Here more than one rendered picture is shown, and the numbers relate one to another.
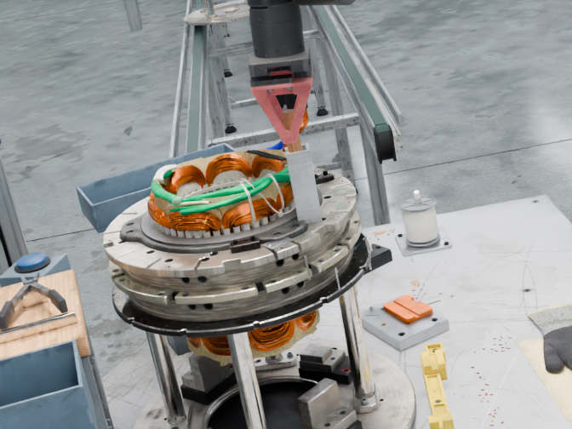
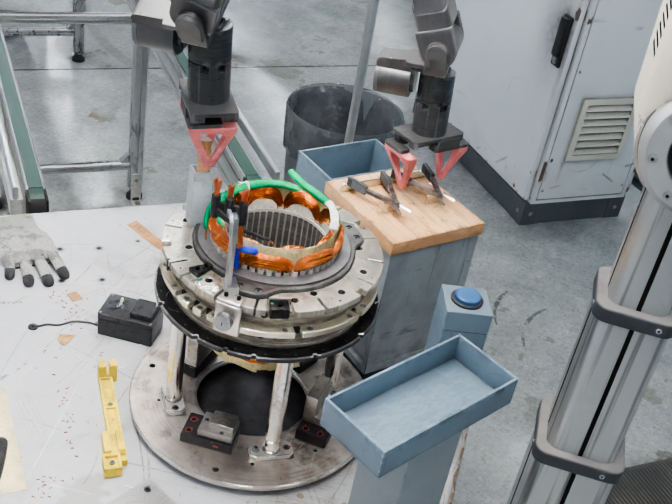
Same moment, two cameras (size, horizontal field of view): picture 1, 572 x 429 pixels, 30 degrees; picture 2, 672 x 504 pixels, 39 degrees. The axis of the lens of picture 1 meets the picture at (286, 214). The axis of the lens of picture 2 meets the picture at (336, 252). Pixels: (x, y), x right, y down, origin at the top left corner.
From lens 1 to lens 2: 2.36 m
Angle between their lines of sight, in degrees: 119
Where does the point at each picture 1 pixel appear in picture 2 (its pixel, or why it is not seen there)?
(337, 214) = (174, 222)
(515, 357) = (32, 466)
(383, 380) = (159, 421)
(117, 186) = (483, 403)
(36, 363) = not seen: hidden behind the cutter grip
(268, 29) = not seen: hidden behind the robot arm
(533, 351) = (13, 472)
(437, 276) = not seen: outside the picture
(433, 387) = (114, 423)
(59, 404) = (310, 154)
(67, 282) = (383, 229)
